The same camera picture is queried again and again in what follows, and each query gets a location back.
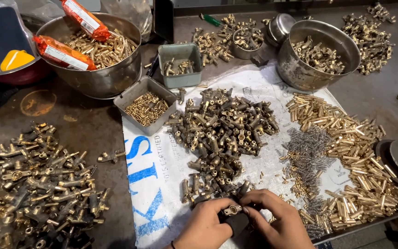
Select single brass valve body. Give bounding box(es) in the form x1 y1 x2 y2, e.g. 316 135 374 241
221 204 243 216

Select spread of brass fittings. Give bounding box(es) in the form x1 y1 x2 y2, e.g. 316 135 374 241
190 13 266 67

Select brass tubes filling bowl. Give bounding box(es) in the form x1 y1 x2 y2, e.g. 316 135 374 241
66 28 138 70

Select person's right hand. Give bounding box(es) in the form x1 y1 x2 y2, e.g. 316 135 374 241
239 189 316 249

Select brass fittings in tin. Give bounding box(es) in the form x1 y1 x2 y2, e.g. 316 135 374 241
163 58 195 77

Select yellow plastic object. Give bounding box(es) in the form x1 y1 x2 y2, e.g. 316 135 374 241
0 50 36 72

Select black cloth finger pad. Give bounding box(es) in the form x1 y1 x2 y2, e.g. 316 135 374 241
225 212 251 238

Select green-grey metal tin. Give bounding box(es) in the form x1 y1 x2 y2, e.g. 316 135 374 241
158 43 203 89

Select green-handled screwdriver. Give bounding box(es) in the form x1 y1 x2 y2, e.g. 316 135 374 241
199 13 224 28

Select black round metal disc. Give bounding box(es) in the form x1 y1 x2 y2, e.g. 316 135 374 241
374 138 398 190

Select white printed woven sack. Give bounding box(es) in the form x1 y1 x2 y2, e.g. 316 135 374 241
122 60 356 249

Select grey metal tin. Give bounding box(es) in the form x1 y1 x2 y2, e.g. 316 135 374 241
113 76 178 137

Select big scattered heap brass fittings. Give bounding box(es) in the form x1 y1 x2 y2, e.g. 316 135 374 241
341 3 397 75

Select dented large steel bowl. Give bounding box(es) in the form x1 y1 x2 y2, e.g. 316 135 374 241
277 19 361 92

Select lone assembled brass valve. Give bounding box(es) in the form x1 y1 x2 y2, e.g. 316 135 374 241
97 150 126 164

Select pile of brass tubes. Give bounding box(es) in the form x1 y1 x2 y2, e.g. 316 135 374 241
285 93 398 233

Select person's left hand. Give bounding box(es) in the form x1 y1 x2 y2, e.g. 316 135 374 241
174 197 238 249

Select heap of small brass pins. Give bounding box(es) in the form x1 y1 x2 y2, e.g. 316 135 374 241
124 91 169 127

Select pile of steel springs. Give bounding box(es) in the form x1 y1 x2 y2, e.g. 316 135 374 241
277 124 338 239

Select heap of assembled brass valves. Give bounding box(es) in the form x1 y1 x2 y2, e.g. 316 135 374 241
0 122 111 249

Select small steel bowl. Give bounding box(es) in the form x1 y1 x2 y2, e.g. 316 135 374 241
232 28 265 60

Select black pen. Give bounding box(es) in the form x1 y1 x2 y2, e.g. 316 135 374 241
145 53 160 78

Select scatter of tiny brass pins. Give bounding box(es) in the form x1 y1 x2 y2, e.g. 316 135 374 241
278 151 312 199

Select brass fittings filling dented bowl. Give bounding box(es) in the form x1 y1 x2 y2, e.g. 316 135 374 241
291 36 346 75

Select black upright panel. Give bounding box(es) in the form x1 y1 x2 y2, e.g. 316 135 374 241
153 0 175 44

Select clear plastic bag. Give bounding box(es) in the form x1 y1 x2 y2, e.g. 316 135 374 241
100 0 153 43

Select heap of unassembled brass valve bodies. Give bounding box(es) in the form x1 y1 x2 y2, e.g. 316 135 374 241
165 87 281 209

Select orange plastic packet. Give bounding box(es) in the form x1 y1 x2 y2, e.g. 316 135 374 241
32 35 97 72
59 0 111 42

